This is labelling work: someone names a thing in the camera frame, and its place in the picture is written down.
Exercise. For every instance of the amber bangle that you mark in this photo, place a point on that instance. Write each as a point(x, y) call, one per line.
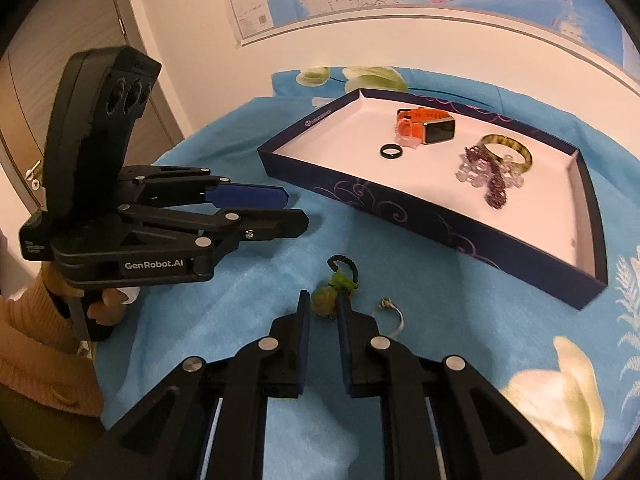
point(522, 152)

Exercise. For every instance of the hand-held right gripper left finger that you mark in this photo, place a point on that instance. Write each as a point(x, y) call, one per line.
point(302, 340)

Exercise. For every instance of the person's left hand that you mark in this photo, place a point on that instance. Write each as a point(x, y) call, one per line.
point(102, 310)

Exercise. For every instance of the pink translucent clip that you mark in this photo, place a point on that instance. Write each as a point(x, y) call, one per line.
point(406, 141)

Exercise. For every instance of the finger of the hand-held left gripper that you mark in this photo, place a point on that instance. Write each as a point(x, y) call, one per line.
point(270, 222)
point(245, 195)

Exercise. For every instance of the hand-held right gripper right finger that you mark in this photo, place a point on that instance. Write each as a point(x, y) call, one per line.
point(342, 345)

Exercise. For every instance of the dark blue cardboard box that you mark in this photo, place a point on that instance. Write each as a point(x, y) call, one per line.
point(500, 220)

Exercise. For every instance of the grey wooden door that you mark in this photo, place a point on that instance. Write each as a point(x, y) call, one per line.
point(75, 20)

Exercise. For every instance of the blue floral cloth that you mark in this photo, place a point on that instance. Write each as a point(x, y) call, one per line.
point(250, 285)

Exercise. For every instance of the orange smart watch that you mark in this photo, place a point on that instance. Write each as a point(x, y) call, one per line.
point(407, 127)

